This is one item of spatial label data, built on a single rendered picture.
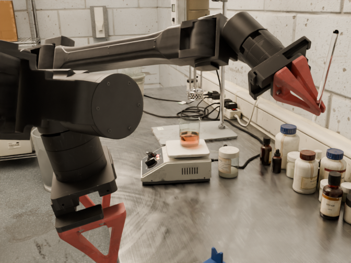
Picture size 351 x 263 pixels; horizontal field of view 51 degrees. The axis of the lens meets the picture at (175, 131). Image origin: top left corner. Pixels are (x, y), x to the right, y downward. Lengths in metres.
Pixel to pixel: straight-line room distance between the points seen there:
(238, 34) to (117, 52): 0.25
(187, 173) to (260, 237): 0.30
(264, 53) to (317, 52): 0.69
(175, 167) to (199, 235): 0.25
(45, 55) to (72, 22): 2.47
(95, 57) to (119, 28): 2.60
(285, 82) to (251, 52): 0.08
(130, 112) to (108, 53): 0.42
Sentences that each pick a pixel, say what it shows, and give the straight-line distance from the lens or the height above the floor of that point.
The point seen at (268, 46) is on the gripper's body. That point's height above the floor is 1.18.
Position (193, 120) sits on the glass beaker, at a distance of 1.09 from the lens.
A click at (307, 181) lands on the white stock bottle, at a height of 0.79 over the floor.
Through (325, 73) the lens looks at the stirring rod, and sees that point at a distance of 0.48.
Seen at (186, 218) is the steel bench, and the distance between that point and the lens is 0.91.
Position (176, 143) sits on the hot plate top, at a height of 0.84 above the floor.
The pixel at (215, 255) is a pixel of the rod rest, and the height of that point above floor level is 0.78.
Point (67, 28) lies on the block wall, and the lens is 3.33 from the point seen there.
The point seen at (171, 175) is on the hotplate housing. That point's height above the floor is 0.78.
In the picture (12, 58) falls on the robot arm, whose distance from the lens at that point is 0.35.
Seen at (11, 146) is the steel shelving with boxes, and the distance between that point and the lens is 3.13.
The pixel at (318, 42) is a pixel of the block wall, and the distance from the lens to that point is 1.24.
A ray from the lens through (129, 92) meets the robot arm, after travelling 0.33.
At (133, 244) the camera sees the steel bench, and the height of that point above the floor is 0.75.
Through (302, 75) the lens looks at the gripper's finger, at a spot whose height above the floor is 1.14.
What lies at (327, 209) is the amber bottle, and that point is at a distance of 0.95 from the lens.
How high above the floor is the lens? 1.24
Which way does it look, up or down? 19 degrees down
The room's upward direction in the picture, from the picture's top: 1 degrees counter-clockwise
